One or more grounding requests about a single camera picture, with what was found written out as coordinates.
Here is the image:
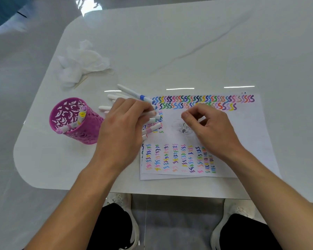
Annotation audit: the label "yellow banded white marker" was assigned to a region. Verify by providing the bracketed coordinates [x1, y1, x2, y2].
[75, 111, 87, 127]

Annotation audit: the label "lilac banded white marker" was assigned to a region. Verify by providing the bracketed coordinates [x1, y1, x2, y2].
[55, 122, 80, 135]

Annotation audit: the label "pink perforated pen holder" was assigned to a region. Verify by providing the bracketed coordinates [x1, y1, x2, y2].
[49, 97, 105, 145]

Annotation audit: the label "blue curtain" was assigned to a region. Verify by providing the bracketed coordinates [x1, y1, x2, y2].
[0, 0, 33, 33]

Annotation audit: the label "person's right white shoe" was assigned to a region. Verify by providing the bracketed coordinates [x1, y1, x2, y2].
[210, 199, 256, 250]

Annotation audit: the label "crumpled white tissue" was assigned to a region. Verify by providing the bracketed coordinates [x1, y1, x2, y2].
[55, 40, 111, 88]

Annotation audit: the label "person's left forearm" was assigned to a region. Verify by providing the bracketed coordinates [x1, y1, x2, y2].
[25, 161, 123, 250]

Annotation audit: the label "person's right hand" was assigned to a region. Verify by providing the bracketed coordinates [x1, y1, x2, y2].
[181, 103, 244, 160]

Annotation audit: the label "person's left hand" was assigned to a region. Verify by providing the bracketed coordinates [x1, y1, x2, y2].
[90, 97, 157, 175]

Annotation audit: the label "black trousers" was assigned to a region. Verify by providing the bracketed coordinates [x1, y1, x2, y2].
[86, 203, 283, 250]

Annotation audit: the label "bunch of white markers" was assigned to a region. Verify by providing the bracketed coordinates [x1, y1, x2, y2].
[98, 84, 163, 141]

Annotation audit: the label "person's right forearm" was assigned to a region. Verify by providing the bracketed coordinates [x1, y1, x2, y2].
[229, 147, 313, 250]

